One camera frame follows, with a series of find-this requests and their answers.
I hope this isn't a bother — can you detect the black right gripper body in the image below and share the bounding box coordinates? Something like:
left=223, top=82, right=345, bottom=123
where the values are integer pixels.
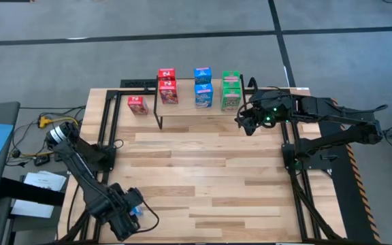
left=246, top=88, right=285, bottom=129

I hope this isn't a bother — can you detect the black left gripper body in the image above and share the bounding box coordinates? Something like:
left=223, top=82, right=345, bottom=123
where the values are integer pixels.
left=109, top=209, right=142, bottom=242

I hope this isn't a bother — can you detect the blue Rice Krispies cereal box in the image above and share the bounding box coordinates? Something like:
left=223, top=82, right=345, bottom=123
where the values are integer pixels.
left=194, top=82, right=214, bottom=109
left=129, top=205, right=144, bottom=219
left=193, top=66, right=213, bottom=85

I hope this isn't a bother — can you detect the red Froot Loops cereal box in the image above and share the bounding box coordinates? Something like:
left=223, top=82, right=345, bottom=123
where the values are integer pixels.
left=157, top=67, right=177, bottom=82
left=158, top=80, right=179, bottom=105
left=127, top=95, right=149, bottom=116

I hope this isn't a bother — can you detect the wooden shelf with black legs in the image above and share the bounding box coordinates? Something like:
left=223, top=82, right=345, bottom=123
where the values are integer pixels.
left=153, top=74, right=248, bottom=130

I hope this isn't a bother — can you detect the white paper sheet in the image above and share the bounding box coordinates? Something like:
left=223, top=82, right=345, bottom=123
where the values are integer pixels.
left=22, top=171, right=67, bottom=192
left=10, top=199, right=54, bottom=219

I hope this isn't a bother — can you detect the small black control box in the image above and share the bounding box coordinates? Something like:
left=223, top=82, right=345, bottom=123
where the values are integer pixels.
left=33, top=154, right=51, bottom=167

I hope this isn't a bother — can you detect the black flat bar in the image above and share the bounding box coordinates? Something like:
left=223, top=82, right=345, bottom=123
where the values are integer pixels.
left=0, top=177, right=66, bottom=207

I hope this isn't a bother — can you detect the black hazard-striped floor mat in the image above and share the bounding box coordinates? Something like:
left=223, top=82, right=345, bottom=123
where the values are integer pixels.
left=313, top=97, right=381, bottom=244

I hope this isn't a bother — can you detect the black perforated metal bar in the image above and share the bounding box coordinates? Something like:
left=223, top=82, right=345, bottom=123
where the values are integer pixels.
left=120, top=79, right=159, bottom=88

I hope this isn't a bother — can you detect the yellow power cable with plug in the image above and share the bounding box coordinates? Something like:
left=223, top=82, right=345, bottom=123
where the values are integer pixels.
left=20, top=114, right=80, bottom=159

